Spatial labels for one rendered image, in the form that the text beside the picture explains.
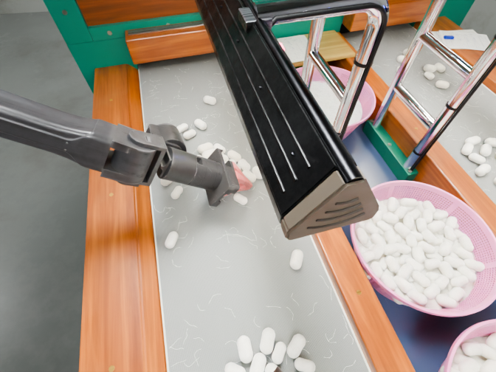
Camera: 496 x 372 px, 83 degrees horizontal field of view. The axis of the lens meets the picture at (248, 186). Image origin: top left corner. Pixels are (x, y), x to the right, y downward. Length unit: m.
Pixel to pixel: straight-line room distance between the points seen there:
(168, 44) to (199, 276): 0.64
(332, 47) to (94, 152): 0.78
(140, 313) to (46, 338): 0.99
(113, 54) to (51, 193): 1.03
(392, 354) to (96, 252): 0.52
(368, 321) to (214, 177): 0.35
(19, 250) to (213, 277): 1.30
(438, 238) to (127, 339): 0.60
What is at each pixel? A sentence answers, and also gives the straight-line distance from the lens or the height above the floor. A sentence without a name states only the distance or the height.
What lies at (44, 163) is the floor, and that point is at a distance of 2.00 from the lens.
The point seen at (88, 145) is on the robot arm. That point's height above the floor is 0.96.
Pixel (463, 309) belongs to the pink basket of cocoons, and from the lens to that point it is 0.62.
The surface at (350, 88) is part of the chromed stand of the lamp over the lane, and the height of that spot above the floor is 0.99.
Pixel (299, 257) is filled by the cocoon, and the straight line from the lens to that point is 0.53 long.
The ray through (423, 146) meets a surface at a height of 0.80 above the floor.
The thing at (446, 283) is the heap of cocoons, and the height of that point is 0.74.
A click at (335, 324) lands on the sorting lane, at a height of 0.74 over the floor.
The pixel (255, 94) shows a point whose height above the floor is 1.08.
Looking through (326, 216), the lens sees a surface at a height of 1.07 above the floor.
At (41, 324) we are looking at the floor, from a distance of 1.52.
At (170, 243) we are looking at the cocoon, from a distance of 0.56.
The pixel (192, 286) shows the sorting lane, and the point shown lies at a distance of 0.54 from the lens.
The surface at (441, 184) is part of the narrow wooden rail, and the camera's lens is 0.76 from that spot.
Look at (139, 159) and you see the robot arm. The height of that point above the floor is 0.93.
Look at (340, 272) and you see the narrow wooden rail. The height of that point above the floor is 0.76.
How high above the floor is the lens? 1.25
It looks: 55 degrees down
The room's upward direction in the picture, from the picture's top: straight up
